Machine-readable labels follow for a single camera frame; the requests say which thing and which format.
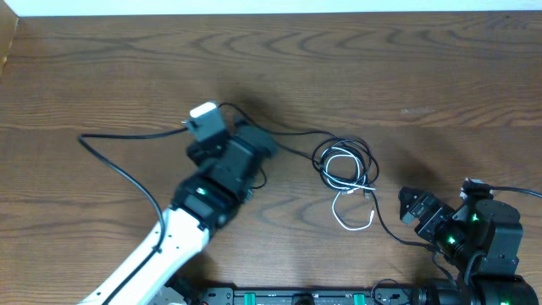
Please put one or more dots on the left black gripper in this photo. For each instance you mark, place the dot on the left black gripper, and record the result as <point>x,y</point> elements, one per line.
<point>202,152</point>

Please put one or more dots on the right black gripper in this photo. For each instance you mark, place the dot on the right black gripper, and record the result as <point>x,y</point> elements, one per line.
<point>439,212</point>

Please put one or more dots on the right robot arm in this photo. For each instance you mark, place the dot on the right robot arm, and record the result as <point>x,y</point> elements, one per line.
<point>481,239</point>

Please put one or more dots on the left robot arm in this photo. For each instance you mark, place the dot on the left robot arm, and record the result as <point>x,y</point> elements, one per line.
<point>202,204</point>

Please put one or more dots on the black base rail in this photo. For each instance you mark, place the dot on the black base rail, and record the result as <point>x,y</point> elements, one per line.
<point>384,292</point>

